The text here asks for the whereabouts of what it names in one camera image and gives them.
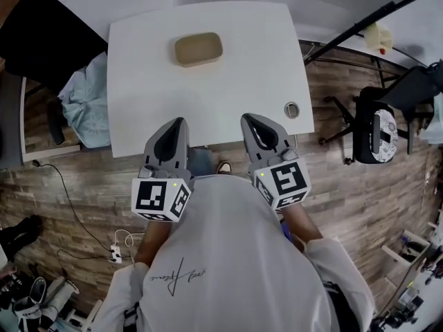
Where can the cream object with red knob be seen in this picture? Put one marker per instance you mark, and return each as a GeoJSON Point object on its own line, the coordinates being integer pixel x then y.
{"type": "Point", "coordinates": [377, 38]}

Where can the patterned round seat cushion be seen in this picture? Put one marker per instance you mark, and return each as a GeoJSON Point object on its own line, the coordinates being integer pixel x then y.
{"type": "Point", "coordinates": [389, 123]}

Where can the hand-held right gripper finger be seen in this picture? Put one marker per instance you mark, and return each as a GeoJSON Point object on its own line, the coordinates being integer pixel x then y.
{"type": "Point", "coordinates": [248, 144]}
{"type": "Point", "coordinates": [282, 137]}

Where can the black bag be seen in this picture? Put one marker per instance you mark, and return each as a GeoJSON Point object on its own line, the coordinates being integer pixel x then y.
{"type": "Point", "coordinates": [19, 235]}

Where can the person's left forearm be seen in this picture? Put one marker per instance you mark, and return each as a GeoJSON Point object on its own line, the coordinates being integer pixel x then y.
{"type": "Point", "coordinates": [154, 240]}

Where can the person's right forearm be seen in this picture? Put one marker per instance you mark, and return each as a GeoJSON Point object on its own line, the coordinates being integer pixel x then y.
{"type": "Point", "coordinates": [299, 225]}

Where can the person's white shirt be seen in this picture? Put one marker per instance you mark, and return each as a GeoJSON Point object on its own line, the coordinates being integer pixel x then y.
{"type": "Point", "coordinates": [228, 261]}

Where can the black office chair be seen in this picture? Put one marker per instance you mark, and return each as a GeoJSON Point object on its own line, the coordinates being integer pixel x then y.
{"type": "Point", "coordinates": [412, 85]}
{"type": "Point", "coordinates": [45, 40]}

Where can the beige oval tray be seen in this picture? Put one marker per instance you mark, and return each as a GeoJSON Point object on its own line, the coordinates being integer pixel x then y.
{"type": "Point", "coordinates": [197, 62]}

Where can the white power strip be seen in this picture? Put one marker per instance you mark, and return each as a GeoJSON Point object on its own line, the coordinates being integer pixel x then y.
{"type": "Point", "coordinates": [116, 253]}

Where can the light blue cloth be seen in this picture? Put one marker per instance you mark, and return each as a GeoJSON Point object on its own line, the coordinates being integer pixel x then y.
{"type": "Point", "coordinates": [86, 109]}

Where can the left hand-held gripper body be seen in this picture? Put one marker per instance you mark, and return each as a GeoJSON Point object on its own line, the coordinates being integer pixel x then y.
{"type": "Point", "coordinates": [152, 199]}

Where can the black phone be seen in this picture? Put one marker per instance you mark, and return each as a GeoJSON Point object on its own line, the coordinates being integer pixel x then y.
{"type": "Point", "coordinates": [385, 136]}

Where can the person's legs in jeans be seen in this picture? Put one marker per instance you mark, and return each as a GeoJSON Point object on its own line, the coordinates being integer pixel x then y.
{"type": "Point", "coordinates": [202, 163]}

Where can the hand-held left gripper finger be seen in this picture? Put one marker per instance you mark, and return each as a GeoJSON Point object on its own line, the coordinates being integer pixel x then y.
{"type": "Point", "coordinates": [150, 150]}
{"type": "Point", "coordinates": [185, 150]}

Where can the grey boot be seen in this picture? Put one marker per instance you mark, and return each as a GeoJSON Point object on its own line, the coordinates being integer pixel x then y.
{"type": "Point", "coordinates": [59, 292]}

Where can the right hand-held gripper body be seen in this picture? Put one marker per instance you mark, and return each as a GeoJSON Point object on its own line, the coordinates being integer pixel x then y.
{"type": "Point", "coordinates": [287, 180]}

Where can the white table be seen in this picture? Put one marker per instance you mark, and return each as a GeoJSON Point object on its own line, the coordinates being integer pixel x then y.
{"type": "Point", "coordinates": [252, 67]}

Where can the person's shoe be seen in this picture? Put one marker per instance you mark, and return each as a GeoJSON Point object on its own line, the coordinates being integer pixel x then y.
{"type": "Point", "coordinates": [225, 167]}

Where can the dark grey desk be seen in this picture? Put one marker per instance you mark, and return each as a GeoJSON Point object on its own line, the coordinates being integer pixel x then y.
{"type": "Point", "coordinates": [8, 123]}

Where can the pale blue plastic cover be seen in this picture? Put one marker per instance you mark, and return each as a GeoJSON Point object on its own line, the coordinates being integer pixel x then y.
{"type": "Point", "coordinates": [435, 123]}

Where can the white wooden shelf rack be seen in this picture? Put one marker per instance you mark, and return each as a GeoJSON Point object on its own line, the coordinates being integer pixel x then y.
{"type": "Point", "coordinates": [412, 275]}

